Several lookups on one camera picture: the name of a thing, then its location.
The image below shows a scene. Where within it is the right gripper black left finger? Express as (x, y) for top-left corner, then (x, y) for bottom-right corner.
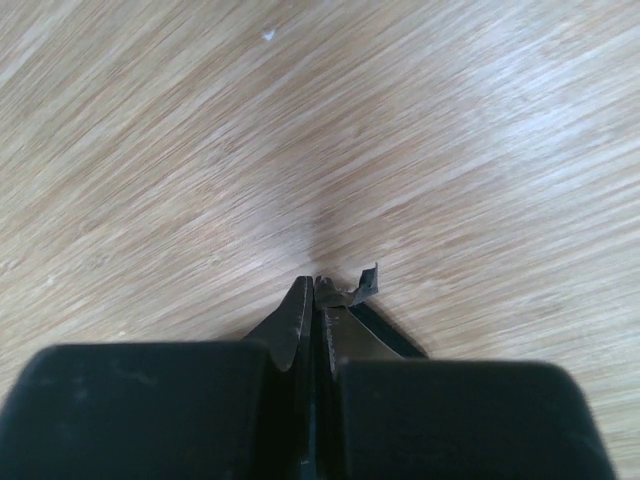
(1, 276), (313, 479)

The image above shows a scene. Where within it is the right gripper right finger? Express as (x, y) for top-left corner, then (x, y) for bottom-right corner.
(313, 268), (615, 479)

